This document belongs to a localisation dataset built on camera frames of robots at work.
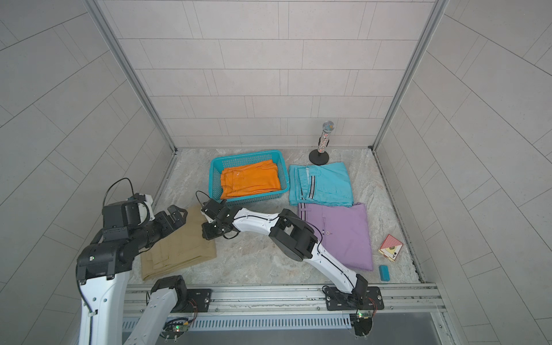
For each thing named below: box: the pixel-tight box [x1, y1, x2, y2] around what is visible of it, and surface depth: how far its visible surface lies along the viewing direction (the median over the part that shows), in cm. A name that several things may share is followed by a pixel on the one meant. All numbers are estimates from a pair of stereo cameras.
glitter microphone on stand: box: [309, 120, 335, 167], surface depth 104 cm
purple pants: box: [297, 202, 374, 271], surface depth 89 cm
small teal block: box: [378, 264, 391, 282], surface depth 77 cm
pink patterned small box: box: [378, 233, 404, 263], surface depth 82 cm
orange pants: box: [219, 159, 282, 200], surface depth 103 cm
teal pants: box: [288, 162, 354, 207], surface depth 101 cm
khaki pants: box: [140, 204, 218, 281], surface depth 80 cm
